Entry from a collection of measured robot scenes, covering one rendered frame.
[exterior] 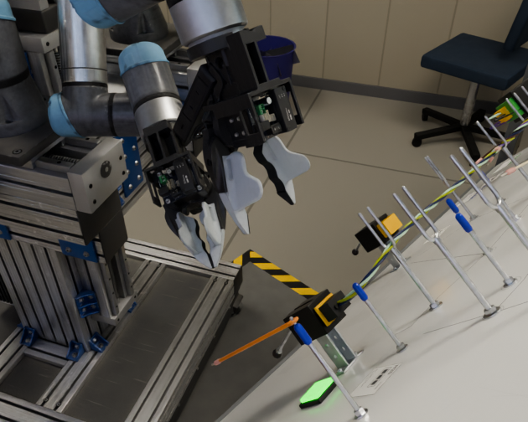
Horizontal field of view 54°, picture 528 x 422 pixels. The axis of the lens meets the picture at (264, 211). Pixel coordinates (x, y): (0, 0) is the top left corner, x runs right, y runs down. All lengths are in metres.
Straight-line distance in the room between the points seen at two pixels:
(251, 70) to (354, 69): 3.31
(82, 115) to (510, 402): 0.76
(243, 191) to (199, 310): 1.35
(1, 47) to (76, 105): 0.17
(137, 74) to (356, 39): 3.03
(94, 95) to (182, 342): 1.07
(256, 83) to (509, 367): 0.34
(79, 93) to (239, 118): 0.43
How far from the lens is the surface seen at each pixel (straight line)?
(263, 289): 2.26
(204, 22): 0.56
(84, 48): 0.94
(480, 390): 0.42
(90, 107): 0.93
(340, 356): 0.66
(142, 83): 0.81
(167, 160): 0.73
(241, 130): 0.57
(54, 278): 1.64
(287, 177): 0.64
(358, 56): 3.81
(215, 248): 0.74
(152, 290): 2.02
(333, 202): 2.76
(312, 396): 0.62
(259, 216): 2.64
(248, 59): 0.54
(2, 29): 1.02
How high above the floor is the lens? 1.64
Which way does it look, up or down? 38 degrees down
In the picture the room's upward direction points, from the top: straight up
